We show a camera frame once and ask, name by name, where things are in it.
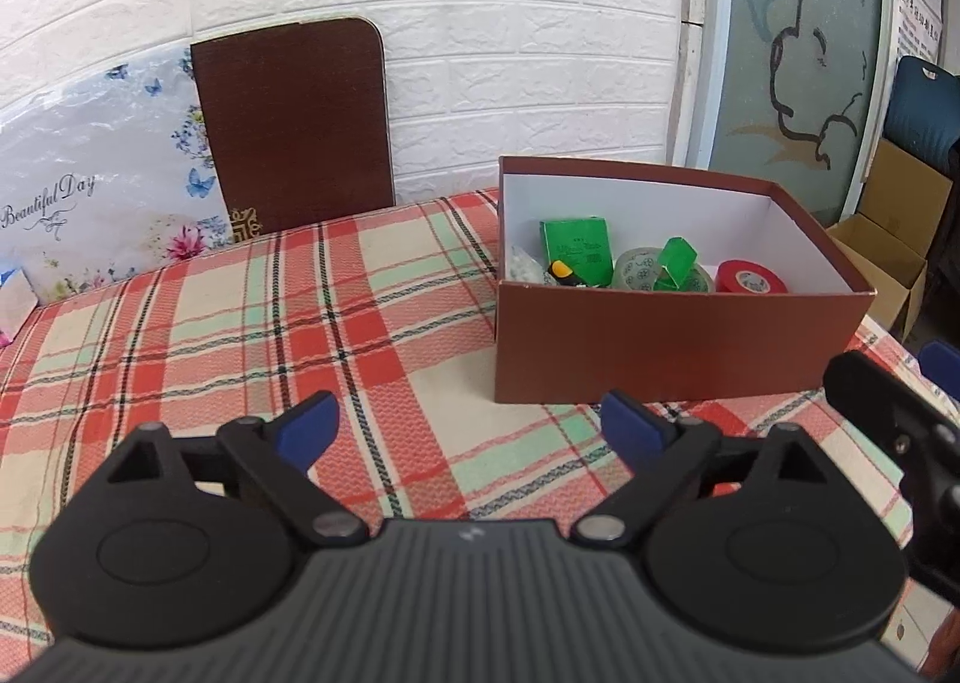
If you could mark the brown cardboard storage box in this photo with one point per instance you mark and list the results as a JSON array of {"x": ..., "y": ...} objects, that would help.
[{"x": 675, "y": 345}]

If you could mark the red tape roll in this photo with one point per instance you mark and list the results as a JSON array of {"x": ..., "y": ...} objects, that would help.
[{"x": 750, "y": 274}]

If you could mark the brown wooden headboard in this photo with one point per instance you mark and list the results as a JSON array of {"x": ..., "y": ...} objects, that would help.
[{"x": 300, "y": 128}]

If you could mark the plaid blanket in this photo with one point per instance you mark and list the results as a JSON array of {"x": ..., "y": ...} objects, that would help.
[{"x": 225, "y": 353}]

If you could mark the clear bag of cotton swabs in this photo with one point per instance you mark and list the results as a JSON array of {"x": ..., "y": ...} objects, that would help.
[{"x": 521, "y": 267}]

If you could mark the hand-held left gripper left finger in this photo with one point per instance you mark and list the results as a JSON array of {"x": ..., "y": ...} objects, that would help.
[{"x": 311, "y": 428}]

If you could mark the black marker blue cap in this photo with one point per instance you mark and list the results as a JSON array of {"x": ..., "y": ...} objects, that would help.
[{"x": 559, "y": 270}]

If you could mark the blue chair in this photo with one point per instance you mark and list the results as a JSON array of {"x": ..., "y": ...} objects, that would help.
[{"x": 922, "y": 105}]

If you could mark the clear packing tape roll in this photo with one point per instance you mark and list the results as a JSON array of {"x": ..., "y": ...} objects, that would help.
[{"x": 634, "y": 270}]

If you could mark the blue tissue pack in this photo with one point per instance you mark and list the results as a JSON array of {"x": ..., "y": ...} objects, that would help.
[{"x": 15, "y": 308}]

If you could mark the glass door with cartoon drawing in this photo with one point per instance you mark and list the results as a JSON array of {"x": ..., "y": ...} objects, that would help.
[{"x": 795, "y": 90}]

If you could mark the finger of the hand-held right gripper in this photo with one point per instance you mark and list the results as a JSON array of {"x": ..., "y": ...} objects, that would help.
[
  {"x": 943, "y": 368},
  {"x": 859, "y": 387}
]

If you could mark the green cardboard box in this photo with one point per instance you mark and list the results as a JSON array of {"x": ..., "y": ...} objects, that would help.
[
  {"x": 574, "y": 248},
  {"x": 675, "y": 263}
]

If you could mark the floral plastic bag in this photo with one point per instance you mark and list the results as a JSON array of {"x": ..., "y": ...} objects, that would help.
[{"x": 90, "y": 203}]

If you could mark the open cardboard box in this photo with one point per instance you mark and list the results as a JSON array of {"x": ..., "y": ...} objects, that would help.
[{"x": 900, "y": 203}]

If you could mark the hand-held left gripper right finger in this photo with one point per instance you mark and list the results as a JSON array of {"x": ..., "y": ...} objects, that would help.
[{"x": 634, "y": 428}]

